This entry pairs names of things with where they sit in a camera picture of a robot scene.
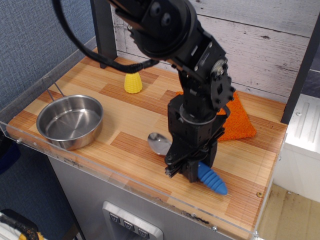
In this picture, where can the grey toy fridge cabinet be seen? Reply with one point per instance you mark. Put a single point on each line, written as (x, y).
(182, 210)

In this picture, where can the yellow toy corn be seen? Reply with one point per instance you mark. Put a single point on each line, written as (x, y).
(133, 83)

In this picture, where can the yellow black object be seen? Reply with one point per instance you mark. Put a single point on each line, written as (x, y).
(14, 226)

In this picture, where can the clear acrylic guard rail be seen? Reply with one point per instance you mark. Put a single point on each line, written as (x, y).
(119, 167)

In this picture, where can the orange cloth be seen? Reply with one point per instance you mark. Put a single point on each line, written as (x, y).
(237, 125)

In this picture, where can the silver dispenser button panel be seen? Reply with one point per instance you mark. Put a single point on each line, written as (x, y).
(130, 222)

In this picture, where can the stainless steel bowl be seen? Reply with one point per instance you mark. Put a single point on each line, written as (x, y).
(71, 122)

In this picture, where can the white ribbed box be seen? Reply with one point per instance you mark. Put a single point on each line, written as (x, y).
(298, 167)

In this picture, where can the blue handled metal spoon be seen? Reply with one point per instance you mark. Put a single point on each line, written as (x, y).
(161, 145)

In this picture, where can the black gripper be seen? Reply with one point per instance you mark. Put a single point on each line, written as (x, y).
(191, 142)

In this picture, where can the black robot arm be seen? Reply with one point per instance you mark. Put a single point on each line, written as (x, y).
(169, 30)

